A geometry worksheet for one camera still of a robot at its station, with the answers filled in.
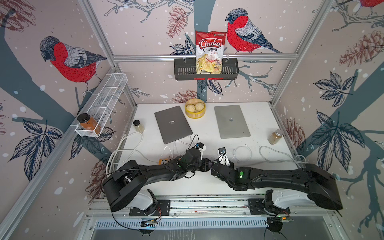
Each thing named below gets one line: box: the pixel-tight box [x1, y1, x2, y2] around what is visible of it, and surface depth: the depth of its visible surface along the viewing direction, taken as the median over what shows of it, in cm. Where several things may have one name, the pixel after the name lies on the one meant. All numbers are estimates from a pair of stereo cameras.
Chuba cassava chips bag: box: [195, 31, 227, 75], surface depth 87 cm
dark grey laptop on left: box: [154, 105, 193, 145], surface depth 110 cm
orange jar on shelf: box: [77, 113, 102, 135], surface depth 63 cm
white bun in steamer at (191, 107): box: [186, 104, 196, 112], surface depth 113 cm
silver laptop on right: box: [214, 105, 251, 139], surface depth 111 cm
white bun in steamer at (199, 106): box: [195, 102, 205, 111], surface depth 115 cm
